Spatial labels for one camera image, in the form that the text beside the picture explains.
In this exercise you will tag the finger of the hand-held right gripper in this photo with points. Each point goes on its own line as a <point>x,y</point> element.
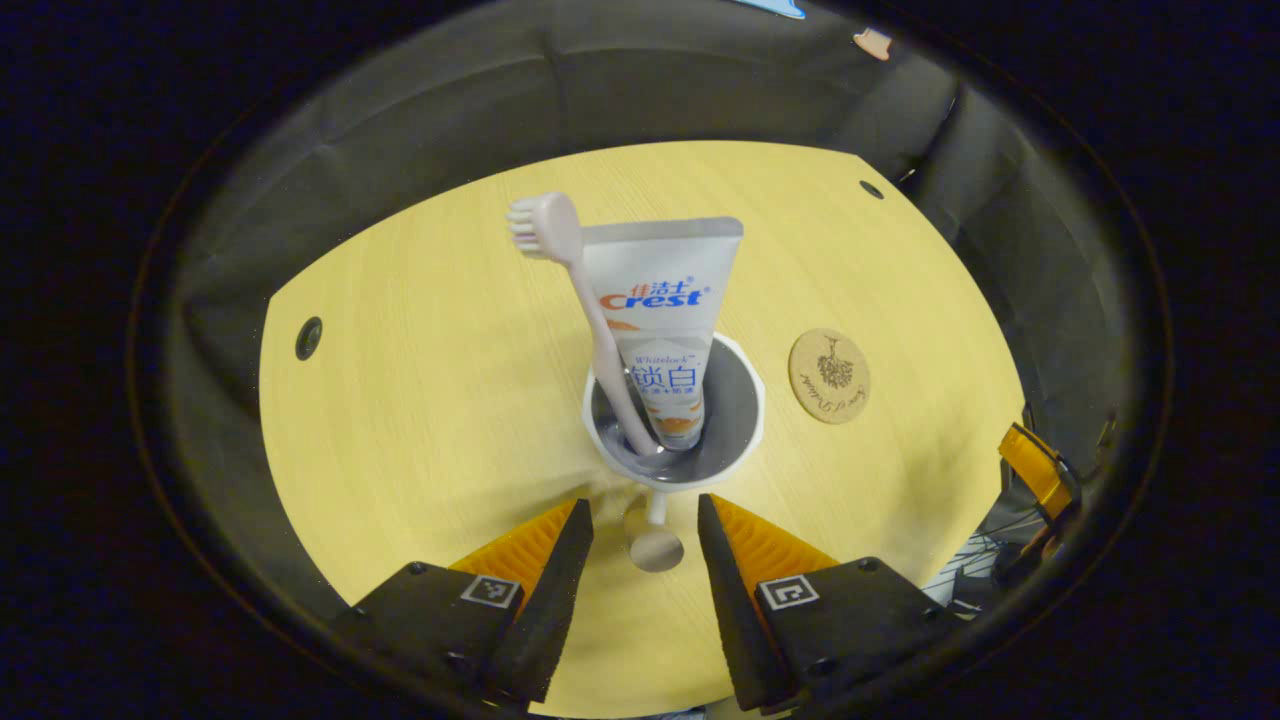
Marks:
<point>1040,470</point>

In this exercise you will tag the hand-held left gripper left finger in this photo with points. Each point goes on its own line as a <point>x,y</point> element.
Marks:
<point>550,610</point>

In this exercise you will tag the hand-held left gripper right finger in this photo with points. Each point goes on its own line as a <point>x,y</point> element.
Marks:
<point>735,620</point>

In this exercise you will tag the white cup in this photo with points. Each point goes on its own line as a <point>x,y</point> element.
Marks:
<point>735,400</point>

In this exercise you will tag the round cork coaster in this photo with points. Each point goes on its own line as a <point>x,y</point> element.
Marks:
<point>829,376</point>

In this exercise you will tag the pink toothbrush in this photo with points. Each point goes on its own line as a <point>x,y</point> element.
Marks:
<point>595,310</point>

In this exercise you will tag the white toothpaste tube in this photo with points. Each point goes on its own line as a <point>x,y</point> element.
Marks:
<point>665,280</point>

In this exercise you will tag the wooden desktop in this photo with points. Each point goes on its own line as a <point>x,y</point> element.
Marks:
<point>430,400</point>

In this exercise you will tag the black desk grommet hole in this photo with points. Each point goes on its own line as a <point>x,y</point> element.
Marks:
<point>308,338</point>
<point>871,189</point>

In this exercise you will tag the black backdrop cloth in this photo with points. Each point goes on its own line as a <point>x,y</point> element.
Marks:
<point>450,110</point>

